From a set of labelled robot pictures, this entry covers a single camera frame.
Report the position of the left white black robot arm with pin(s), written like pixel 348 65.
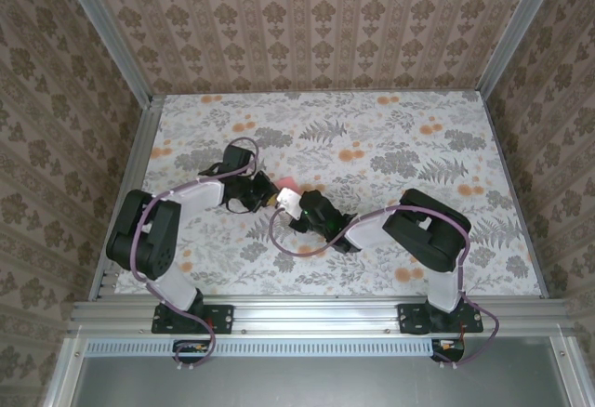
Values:
pixel 139 240

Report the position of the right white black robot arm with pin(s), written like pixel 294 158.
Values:
pixel 427 235

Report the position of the grey metal sheet panel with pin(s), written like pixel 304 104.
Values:
pixel 316 384

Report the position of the floral patterned table cover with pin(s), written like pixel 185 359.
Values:
pixel 325 277

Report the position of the long aluminium frame rail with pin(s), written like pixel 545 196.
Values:
pixel 316 316

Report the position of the aluminium table side rail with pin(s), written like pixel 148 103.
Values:
pixel 125 184

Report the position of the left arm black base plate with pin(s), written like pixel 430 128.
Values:
pixel 223 319

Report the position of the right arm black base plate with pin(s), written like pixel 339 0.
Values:
pixel 409 319

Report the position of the aluminium frame post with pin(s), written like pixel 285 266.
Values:
pixel 513 21
pixel 111 40

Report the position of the aluminium panel edge rail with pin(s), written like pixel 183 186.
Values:
pixel 569 374
pixel 65 374

